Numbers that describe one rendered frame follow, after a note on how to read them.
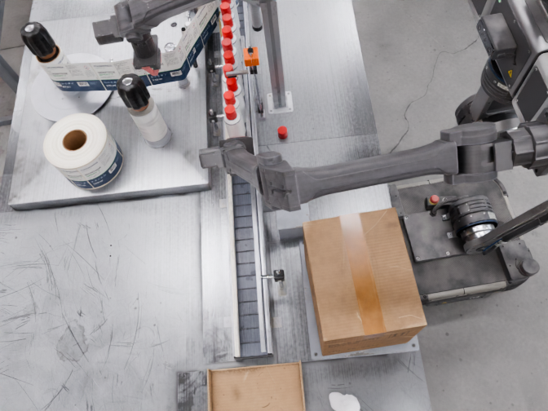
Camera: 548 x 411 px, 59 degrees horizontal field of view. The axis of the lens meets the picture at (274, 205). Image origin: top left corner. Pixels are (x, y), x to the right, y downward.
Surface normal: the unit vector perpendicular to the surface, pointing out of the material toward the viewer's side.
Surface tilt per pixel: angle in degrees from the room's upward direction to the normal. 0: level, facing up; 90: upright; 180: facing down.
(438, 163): 40
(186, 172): 0
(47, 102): 0
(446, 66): 0
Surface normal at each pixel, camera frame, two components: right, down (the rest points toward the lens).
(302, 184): 0.11, 0.25
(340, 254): -0.08, -0.40
